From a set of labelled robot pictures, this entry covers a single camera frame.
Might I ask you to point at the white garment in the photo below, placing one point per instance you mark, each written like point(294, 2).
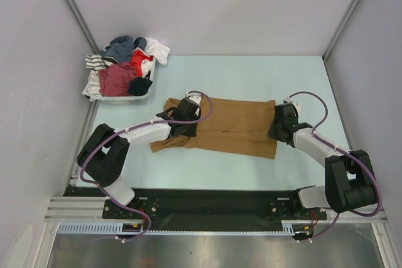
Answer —
point(158, 50)

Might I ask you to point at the aluminium rail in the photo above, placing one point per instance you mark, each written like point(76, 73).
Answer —
point(75, 209)

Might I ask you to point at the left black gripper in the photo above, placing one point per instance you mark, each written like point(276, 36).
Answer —
point(191, 132)

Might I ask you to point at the red garment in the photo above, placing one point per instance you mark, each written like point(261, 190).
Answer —
point(141, 59)

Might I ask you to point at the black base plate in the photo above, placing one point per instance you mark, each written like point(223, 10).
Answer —
point(209, 207)

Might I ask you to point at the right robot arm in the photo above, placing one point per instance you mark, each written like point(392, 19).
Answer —
point(350, 183)

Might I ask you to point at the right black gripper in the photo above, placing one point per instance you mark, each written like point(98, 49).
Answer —
point(271, 132)

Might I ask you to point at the maroon garment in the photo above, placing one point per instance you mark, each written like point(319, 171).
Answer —
point(114, 80)

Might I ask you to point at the black garment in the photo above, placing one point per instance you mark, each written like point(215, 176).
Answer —
point(139, 86)

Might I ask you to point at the striped garment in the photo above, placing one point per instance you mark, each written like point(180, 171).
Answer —
point(95, 62)

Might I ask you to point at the tan tank top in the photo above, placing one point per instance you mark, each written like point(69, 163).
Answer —
point(234, 126)

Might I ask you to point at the white laundry basket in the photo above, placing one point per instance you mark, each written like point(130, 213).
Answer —
point(92, 88)

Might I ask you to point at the slotted cable duct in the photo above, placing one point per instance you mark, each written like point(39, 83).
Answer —
point(132, 229)

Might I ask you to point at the blue grey garment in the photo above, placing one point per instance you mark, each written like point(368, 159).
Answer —
point(121, 49)

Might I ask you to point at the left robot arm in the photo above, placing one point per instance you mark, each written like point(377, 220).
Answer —
point(104, 154)

